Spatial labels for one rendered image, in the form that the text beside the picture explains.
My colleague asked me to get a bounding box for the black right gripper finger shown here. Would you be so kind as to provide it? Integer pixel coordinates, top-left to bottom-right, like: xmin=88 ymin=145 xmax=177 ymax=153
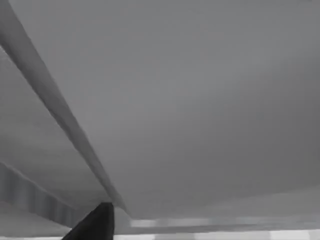
xmin=61 ymin=201 xmax=115 ymax=240

